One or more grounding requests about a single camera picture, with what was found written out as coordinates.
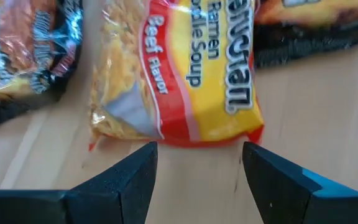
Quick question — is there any red yellow beef ramen pack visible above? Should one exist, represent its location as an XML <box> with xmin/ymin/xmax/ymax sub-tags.
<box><xmin>87</xmin><ymin>0</ymin><xmax>265</xmax><ymax>152</ymax></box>

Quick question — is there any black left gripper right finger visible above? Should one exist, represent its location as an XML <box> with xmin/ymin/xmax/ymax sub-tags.
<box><xmin>242</xmin><ymin>142</ymin><xmax>358</xmax><ymax>224</ymax></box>

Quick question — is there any black Fire Noodle pack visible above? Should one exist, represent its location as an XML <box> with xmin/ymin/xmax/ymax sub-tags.
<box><xmin>0</xmin><ymin>0</ymin><xmax>85</xmax><ymax>132</ymax></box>
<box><xmin>252</xmin><ymin>0</ymin><xmax>358</xmax><ymax>70</ymax></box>

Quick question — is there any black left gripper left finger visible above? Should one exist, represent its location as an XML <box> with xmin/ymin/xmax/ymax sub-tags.
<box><xmin>64</xmin><ymin>141</ymin><xmax>158</xmax><ymax>224</ymax></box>

